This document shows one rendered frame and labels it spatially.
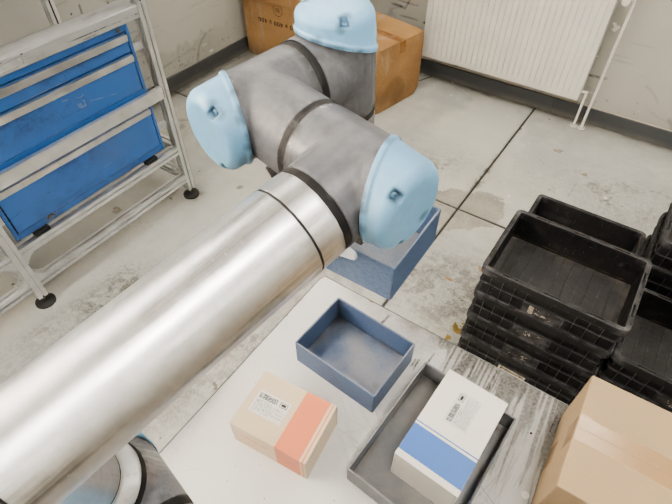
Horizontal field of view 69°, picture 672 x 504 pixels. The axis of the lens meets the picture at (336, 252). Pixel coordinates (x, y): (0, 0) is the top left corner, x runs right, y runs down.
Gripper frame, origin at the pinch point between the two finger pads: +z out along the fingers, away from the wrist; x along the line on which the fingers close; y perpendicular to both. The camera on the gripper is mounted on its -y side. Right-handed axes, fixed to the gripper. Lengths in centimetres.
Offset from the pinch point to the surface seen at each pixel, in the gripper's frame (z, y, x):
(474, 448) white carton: 32.6, 29.3, -1.8
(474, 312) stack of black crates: 78, 11, 54
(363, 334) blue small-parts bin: 42.5, -2.0, 10.7
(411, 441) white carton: 32.2, 19.9, -7.1
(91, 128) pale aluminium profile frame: 54, -139, 32
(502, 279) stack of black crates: 58, 16, 55
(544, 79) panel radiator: 106, -29, 239
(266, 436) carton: 33.1, -1.8, -20.7
